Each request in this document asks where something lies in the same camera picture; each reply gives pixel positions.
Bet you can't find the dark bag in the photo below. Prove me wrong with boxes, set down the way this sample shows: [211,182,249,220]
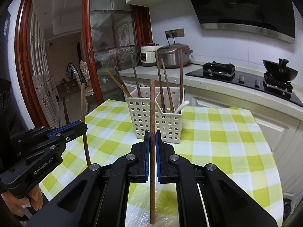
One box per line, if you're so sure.
[65,62,77,82]

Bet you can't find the black range hood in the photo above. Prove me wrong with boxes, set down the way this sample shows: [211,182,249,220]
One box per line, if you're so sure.
[182,0,297,44]

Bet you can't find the person's left hand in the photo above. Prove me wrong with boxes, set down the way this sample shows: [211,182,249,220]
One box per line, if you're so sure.
[0,187,44,218]

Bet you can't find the white hallway cabinet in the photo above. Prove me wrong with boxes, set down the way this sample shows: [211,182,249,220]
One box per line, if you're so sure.
[30,12,59,128]

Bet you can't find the black burner grate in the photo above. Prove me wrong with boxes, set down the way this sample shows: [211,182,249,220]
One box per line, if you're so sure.
[202,61,236,77]
[263,72,294,95]

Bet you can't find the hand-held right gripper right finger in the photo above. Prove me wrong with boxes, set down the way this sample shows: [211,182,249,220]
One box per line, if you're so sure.
[155,130,277,227]

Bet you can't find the silver rice cooker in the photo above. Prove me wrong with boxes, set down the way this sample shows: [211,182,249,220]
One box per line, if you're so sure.
[156,43,193,69]

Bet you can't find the green checked tablecloth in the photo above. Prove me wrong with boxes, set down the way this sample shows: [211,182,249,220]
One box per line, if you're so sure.
[38,98,281,227]

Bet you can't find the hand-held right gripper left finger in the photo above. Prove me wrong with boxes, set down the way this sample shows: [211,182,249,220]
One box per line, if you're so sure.
[27,131,151,227]

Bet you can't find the black wok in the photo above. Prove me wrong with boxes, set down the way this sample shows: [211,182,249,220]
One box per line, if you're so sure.
[262,58,299,81]

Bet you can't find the gold wall socket panel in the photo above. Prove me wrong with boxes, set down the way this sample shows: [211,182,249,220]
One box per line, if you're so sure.
[165,29,185,38]

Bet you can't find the black glass gas cooktop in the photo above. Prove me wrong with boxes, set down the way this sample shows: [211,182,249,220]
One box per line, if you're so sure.
[185,66,303,107]

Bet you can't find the white plastic utensil basket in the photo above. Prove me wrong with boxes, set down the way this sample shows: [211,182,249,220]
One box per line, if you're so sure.
[125,87,185,145]

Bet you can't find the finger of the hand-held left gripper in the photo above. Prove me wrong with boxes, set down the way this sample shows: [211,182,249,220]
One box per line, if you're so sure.
[11,121,88,147]
[18,135,71,158]

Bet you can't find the speckled stone countertop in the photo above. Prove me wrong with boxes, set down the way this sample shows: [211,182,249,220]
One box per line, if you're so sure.
[118,63,303,119]

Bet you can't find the white electric pressure cooker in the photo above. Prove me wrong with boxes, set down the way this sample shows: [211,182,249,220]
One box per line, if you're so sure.
[140,43,164,67]

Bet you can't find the white ornate chair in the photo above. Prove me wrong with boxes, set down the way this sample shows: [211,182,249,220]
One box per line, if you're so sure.
[71,60,95,114]

